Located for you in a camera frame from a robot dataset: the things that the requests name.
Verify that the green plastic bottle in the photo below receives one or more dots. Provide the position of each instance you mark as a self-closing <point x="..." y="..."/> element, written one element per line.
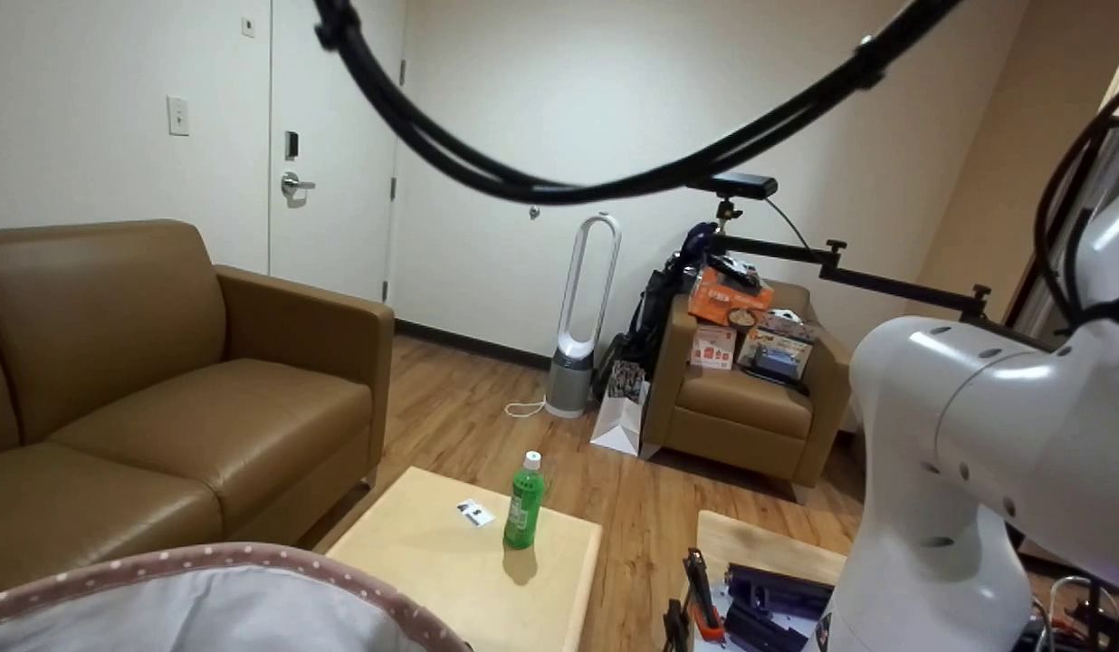
<point x="523" y="508"/>

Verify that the small white printed box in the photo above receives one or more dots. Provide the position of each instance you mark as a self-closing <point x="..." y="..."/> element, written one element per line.
<point x="710" y="347"/>

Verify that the orange box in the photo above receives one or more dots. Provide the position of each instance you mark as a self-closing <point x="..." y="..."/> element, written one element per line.
<point x="728" y="300"/>

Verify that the brown leather armchair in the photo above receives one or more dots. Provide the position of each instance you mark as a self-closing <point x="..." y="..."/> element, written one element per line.
<point x="741" y="420"/>

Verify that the black door keypad lock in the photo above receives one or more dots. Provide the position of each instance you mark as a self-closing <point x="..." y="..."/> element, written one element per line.
<point x="290" y="142"/>

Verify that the white door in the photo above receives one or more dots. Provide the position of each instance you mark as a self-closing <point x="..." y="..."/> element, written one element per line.
<point x="343" y="132"/>

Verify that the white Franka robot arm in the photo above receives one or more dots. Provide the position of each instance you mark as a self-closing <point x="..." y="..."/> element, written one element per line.
<point x="941" y="412"/>

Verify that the clear packaged box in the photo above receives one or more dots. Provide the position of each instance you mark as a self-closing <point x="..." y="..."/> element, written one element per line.
<point x="777" y="354"/>

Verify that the dark blue backpack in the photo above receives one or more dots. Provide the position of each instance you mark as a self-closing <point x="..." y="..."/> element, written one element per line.
<point x="652" y="312"/>

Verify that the silver bladeless tower fan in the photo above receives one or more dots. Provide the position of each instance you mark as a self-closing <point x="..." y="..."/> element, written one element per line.
<point x="571" y="380"/>

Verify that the white light switch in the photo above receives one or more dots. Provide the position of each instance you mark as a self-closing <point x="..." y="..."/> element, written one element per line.
<point x="180" y="114"/>

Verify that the black stereo camera bar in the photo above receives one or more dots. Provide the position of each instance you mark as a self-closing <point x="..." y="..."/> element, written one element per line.
<point x="741" y="182"/>

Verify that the small white card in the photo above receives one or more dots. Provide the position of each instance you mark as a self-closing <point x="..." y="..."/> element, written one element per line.
<point x="477" y="511"/>

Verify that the light wood robot table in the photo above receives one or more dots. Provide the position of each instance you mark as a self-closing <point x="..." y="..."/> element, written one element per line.
<point x="763" y="544"/>

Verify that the orange black clamp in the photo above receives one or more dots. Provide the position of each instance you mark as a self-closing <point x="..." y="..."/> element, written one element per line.
<point x="704" y="602"/>

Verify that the brown leather sofa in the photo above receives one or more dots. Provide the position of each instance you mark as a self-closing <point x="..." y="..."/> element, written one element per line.
<point x="159" y="422"/>

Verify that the light wood coffee table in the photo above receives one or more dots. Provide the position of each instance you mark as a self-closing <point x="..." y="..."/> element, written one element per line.
<point x="437" y="566"/>

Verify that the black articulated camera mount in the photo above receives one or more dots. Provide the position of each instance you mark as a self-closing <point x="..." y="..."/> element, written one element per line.
<point x="897" y="284"/>

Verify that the blue black tool case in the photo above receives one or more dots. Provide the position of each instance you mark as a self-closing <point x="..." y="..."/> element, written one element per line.
<point x="777" y="595"/>

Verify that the pink patterned laundry bin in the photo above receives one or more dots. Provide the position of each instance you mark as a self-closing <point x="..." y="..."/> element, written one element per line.
<point x="220" y="561"/>

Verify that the white paper bag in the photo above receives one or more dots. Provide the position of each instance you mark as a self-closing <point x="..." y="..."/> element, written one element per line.
<point x="619" y="420"/>

